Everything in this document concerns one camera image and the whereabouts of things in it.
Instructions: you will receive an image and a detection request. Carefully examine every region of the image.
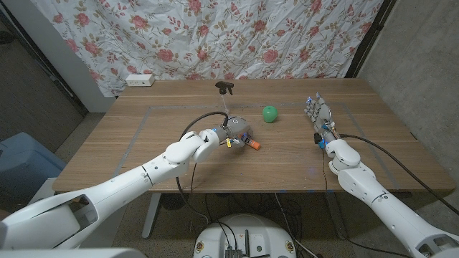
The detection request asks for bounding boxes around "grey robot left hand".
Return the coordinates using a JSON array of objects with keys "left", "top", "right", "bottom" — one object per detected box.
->
[{"left": 214, "top": 114, "right": 254, "bottom": 148}]

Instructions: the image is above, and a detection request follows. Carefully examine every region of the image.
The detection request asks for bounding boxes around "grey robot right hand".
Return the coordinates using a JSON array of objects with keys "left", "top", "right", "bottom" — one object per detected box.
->
[{"left": 303, "top": 92, "right": 341, "bottom": 150}]

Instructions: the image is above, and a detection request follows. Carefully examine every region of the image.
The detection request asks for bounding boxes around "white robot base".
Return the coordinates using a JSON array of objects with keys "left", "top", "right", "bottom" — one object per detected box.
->
[{"left": 193, "top": 214, "right": 298, "bottom": 258}]

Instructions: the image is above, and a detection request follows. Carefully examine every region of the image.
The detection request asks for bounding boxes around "green ball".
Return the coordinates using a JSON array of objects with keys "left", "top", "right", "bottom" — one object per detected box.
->
[{"left": 262, "top": 105, "right": 279, "bottom": 124}]

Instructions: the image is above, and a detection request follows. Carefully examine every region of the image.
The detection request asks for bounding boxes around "clear spray bottle black head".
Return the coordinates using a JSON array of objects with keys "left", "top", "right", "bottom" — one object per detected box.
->
[{"left": 214, "top": 80, "right": 235, "bottom": 116}]

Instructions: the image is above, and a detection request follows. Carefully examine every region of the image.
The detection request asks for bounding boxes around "floral backdrop cloth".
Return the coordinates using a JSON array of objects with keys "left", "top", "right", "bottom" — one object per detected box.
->
[{"left": 30, "top": 0, "right": 385, "bottom": 97}]

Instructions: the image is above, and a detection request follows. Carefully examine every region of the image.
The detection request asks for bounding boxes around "black backdrop stand pole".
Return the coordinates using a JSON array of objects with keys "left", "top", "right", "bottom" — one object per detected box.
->
[{"left": 344, "top": 0, "right": 397, "bottom": 79}]

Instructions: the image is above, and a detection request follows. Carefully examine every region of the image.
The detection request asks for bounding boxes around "black round floor fan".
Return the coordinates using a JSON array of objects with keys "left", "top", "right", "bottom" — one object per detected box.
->
[{"left": 160, "top": 192, "right": 190, "bottom": 211}]

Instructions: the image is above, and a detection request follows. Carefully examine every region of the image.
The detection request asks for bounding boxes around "grey table leg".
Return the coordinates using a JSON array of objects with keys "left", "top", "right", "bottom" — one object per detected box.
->
[{"left": 324, "top": 191, "right": 348, "bottom": 240}]

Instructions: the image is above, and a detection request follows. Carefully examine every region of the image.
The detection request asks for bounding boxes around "white power strip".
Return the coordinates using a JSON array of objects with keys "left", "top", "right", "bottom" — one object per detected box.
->
[{"left": 125, "top": 73, "right": 156, "bottom": 87}]

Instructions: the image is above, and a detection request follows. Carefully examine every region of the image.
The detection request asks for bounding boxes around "white table leg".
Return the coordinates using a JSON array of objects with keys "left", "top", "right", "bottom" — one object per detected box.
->
[{"left": 141, "top": 192, "right": 162, "bottom": 240}]

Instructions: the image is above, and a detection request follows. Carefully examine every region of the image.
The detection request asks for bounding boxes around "blue plastic bin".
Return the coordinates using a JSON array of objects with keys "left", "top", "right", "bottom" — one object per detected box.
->
[{"left": 0, "top": 131, "right": 67, "bottom": 212}]

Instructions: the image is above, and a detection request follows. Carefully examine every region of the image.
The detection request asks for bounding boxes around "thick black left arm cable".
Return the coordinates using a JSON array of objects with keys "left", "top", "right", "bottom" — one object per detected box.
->
[{"left": 174, "top": 111, "right": 230, "bottom": 225}]

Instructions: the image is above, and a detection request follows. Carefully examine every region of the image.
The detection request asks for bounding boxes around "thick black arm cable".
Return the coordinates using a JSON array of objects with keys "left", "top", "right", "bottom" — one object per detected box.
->
[
  {"left": 174, "top": 111, "right": 230, "bottom": 225},
  {"left": 339, "top": 133, "right": 459, "bottom": 216}
]

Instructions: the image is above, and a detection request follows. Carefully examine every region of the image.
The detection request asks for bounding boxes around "thin black right arm wire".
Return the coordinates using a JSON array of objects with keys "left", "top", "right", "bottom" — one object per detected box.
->
[{"left": 321, "top": 148, "right": 412, "bottom": 258}]

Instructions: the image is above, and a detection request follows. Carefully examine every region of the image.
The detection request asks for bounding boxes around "thin black arm wire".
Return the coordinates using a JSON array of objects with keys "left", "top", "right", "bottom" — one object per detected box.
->
[
  {"left": 189, "top": 163, "right": 197, "bottom": 201},
  {"left": 321, "top": 148, "right": 412, "bottom": 258}
]

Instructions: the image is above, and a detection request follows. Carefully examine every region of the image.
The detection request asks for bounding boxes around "thin black left arm wire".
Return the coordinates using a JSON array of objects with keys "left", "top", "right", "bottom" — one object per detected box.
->
[{"left": 189, "top": 163, "right": 197, "bottom": 201}]

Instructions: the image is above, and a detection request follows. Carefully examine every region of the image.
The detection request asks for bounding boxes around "black floor cable tangle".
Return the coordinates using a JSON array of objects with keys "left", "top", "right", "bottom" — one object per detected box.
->
[{"left": 204, "top": 192, "right": 304, "bottom": 234}]

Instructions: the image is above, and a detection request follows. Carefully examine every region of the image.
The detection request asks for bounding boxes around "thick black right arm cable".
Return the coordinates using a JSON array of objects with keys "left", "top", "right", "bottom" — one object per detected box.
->
[{"left": 339, "top": 133, "right": 459, "bottom": 216}]

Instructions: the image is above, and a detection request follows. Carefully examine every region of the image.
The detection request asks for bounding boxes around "white floor cable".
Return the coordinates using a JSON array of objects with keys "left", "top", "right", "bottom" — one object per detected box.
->
[{"left": 274, "top": 192, "right": 319, "bottom": 258}]

